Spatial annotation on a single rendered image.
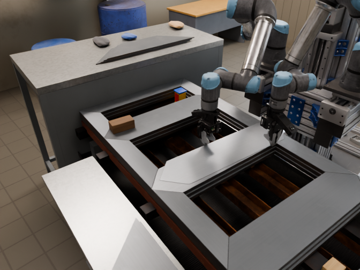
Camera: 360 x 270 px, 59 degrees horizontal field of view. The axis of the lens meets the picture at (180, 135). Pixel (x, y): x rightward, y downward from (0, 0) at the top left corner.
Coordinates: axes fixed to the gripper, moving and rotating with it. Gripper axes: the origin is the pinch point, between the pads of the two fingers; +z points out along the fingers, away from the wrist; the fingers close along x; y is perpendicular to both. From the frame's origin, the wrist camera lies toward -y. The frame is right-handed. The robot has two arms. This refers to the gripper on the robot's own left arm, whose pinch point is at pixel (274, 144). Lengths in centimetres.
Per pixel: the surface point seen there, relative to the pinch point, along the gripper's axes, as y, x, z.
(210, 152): 14.3, 27.5, 0.6
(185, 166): 12.9, 42.9, 0.6
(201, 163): 10.7, 35.6, 0.6
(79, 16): 359, -42, 17
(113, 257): -1, 86, 12
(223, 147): 13.8, 19.9, 0.7
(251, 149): 4.6, 10.4, 0.7
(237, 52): 266, -250, 87
